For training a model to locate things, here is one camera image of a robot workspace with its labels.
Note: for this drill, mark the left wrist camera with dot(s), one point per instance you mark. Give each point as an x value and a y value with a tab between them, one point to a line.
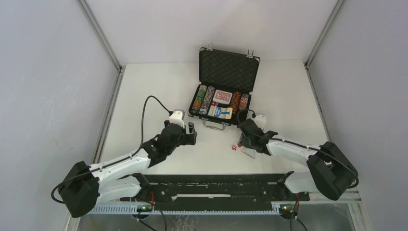
177	117

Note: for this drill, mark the red playing card deck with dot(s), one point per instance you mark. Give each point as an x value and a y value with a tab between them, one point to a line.
222	97

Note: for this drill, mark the blue texas holdem card box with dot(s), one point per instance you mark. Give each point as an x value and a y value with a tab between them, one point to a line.
220	112

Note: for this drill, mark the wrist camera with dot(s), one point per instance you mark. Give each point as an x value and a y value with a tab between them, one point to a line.
177	117
260	120

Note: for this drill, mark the black poker set case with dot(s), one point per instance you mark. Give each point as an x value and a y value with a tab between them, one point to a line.
227	71

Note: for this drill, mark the green poker chip row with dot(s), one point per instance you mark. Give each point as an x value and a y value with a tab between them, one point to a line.
199	98

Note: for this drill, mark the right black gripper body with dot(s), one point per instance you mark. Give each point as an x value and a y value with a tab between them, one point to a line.
246	141

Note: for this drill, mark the blue tan poker chip row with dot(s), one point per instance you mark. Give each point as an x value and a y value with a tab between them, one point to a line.
207	100

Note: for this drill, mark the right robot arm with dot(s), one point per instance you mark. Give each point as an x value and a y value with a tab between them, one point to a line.
328	170

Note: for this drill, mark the red white poker chip row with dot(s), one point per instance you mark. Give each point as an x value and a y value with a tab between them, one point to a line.
243	103

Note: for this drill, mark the aluminium frame post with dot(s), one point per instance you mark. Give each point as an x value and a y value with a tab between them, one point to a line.
327	26
98	31

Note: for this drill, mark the white cable duct strip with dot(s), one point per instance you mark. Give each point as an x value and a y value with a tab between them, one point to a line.
144	209

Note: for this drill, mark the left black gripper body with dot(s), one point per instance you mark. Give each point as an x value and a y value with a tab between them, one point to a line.
182	140

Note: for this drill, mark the orange black poker chip row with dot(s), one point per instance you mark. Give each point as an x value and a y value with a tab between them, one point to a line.
235	102

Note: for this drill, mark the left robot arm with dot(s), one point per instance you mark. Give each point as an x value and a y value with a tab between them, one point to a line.
85	186

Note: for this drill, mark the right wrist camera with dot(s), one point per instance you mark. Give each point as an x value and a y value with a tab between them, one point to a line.
260	120

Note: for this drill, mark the right aluminium frame post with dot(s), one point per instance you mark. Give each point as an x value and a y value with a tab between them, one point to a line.
327	26

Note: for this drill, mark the left aluminium frame post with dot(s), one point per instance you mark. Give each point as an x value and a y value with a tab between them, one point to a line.
98	31

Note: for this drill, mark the clear triangle dealer marker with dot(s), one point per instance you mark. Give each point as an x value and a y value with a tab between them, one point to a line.
249	152

